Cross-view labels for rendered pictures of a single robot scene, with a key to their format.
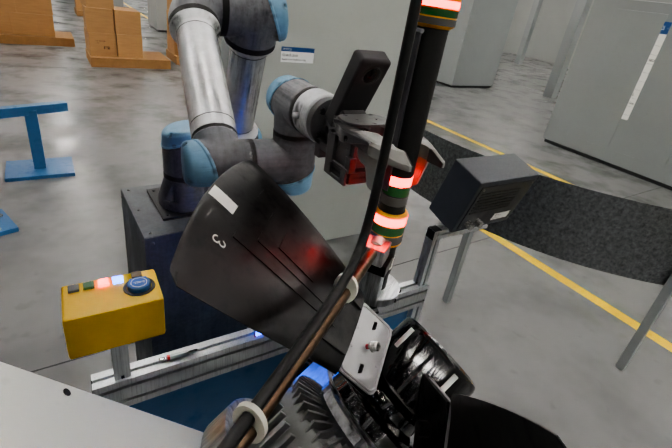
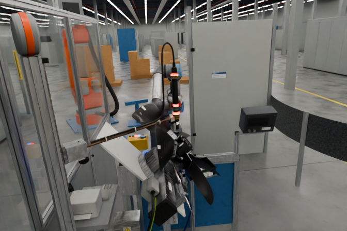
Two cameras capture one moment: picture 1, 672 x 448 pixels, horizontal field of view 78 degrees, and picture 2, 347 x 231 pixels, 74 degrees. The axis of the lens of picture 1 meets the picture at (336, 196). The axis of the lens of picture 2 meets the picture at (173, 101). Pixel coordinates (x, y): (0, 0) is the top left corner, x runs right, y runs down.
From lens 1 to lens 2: 1.07 m
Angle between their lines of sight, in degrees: 31
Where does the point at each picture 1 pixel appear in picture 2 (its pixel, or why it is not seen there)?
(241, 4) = (168, 70)
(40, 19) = (145, 68)
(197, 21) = (157, 76)
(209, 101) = (155, 93)
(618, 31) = not seen: outside the picture
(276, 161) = (167, 105)
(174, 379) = not seen: hidden behind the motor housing
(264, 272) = (147, 119)
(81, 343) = not seen: hidden behind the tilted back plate
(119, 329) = (137, 145)
